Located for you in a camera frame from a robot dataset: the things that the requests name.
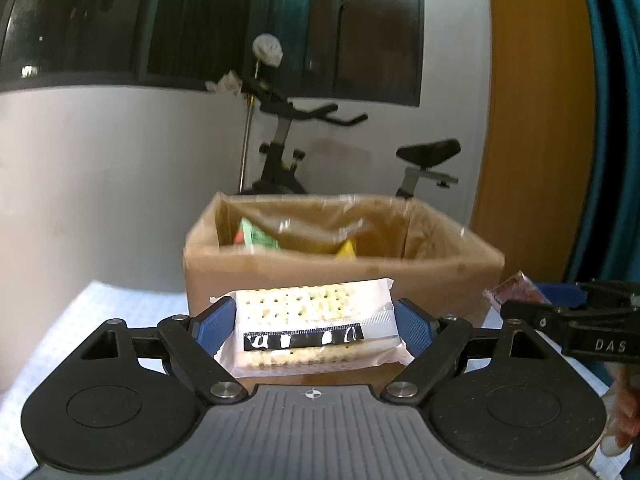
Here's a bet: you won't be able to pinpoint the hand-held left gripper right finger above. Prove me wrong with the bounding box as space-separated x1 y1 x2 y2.
380 297 556 403

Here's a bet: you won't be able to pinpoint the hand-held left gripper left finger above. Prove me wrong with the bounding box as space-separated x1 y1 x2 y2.
80 296 248 403

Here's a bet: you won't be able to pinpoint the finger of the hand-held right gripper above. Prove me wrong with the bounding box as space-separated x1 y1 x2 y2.
500 300 626 342
540 279 640 308

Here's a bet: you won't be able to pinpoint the red snack packet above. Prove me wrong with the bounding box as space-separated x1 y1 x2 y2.
482 271 548 311

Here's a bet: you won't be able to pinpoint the cardboard box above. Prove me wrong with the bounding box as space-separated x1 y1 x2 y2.
182 192 506 333

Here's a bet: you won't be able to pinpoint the clear cracker packet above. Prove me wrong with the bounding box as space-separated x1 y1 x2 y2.
209 276 416 378

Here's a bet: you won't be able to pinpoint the green snack bag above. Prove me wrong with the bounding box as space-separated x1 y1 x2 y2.
234 217 280 250

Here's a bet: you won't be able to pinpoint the person's right hand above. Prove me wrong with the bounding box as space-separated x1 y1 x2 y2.
600 364 640 461

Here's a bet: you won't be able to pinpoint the plaid bed sheet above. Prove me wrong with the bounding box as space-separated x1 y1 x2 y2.
0 280 221 480

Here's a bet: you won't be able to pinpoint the black exercise bike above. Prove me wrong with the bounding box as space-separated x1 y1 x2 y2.
235 77 462 201

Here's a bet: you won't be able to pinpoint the wooden wardrobe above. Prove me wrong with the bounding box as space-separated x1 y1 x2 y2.
470 0 601 281

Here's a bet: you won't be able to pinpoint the metal pole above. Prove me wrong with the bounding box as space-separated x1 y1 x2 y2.
237 62 262 193

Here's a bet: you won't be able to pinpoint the teal curtain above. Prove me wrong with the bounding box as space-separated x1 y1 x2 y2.
565 0 640 286

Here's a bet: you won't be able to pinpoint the crumpled white tissue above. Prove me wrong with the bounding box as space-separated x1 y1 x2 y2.
205 71 243 96

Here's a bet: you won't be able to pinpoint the white cloth on pole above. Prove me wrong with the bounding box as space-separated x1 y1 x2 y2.
252 34 283 67

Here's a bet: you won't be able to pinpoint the dark window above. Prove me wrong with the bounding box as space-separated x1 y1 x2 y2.
0 0 426 108

